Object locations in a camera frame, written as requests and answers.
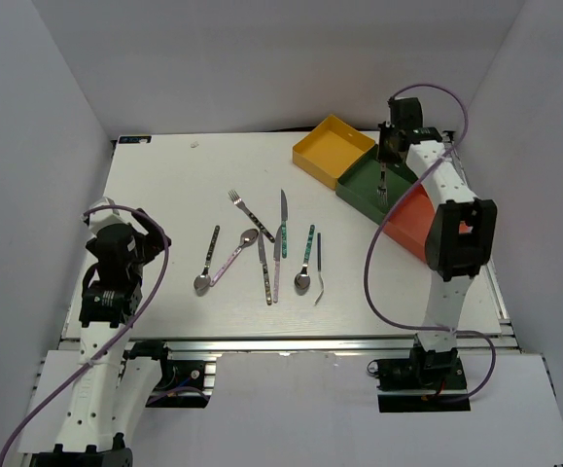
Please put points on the spoon with pink handle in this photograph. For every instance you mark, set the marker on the spoon with pink handle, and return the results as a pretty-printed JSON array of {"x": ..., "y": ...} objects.
[{"x": 247, "y": 238}]

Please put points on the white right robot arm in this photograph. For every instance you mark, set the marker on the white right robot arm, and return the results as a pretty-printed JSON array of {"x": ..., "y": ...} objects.
[{"x": 459, "y": 240}]

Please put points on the green square bin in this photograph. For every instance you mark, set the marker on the green square bin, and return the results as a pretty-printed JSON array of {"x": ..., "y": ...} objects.
[{"x": 358, "y": 186}]

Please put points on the fork with green handle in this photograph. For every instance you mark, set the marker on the fork with green handle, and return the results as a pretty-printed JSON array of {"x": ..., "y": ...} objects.
[{"x": 319, "y": 269}]

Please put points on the fork with black patterned handle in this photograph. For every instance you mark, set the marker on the fork with black patterned handle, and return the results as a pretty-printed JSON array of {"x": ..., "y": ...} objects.
[{"x": 240, "y": 204}]

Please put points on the knife with black patterned handle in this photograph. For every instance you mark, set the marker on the knife with black patterned handle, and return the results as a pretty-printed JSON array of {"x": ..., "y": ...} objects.
[{"x": 263, "y": 262}]

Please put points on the fork with pink handle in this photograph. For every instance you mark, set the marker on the fork with pink handle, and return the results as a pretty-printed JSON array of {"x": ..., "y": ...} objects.
[{"x": 382, "y": 191}]

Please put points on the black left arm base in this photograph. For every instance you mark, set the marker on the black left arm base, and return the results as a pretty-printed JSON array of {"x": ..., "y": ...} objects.
[{"x": 181, "y": 383}]

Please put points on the orange square bin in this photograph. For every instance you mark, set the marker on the orange square bin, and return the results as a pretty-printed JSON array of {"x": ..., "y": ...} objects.
[{"x": 410, "y": 224}]

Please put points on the knife with pink handle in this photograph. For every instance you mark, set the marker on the knife with pink handle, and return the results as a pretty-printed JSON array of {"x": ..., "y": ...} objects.
[{"x": 277, "y": 260}]

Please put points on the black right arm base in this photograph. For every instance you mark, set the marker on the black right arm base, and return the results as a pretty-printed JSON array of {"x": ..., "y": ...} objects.
[{"x": 400, "y": 390}]

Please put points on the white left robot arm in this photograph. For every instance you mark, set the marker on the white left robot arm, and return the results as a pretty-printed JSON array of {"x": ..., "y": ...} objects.
[{"x": 111, "y": 386}]

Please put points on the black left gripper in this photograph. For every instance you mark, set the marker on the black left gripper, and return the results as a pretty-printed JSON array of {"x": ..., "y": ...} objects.
[{"x": 152, "y": 241}]

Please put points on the knife with green handle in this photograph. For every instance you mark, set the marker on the knife with green handle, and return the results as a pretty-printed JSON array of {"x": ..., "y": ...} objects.
[{"x": 284, "y": 219}]

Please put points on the spoon with green handle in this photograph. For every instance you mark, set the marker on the spoon with green handle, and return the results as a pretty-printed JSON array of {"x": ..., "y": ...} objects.
[{"x": 302, "y": 278}]

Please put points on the spoon with black patterned handle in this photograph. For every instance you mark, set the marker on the spoon with black patterned handle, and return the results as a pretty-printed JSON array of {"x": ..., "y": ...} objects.
[{"x": 203, "y": 280}]

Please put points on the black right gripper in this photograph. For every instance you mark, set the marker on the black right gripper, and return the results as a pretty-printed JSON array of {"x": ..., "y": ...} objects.
[{"x": 386, "y": 128}]

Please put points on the yellow square bin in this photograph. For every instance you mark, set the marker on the yellow square bin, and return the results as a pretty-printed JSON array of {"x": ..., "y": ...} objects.
[{"x": 330, "y": 149}]

